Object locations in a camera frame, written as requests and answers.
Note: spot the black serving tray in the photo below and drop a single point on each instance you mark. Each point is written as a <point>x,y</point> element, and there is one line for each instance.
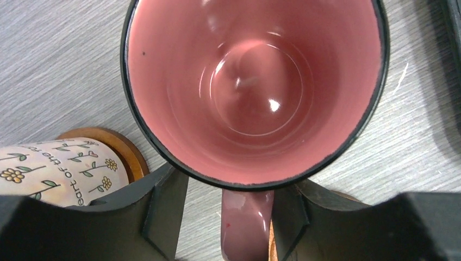
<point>451,13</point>

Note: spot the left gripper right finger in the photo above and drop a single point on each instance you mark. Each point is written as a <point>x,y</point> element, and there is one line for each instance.
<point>311,222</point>

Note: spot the pink ghost mug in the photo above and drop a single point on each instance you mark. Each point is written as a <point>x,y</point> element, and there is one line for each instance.
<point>252,96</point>

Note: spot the floral white mug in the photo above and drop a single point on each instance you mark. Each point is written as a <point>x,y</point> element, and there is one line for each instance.
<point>66,172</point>

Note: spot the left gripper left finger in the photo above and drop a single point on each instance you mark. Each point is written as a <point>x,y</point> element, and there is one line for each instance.
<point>138,222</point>

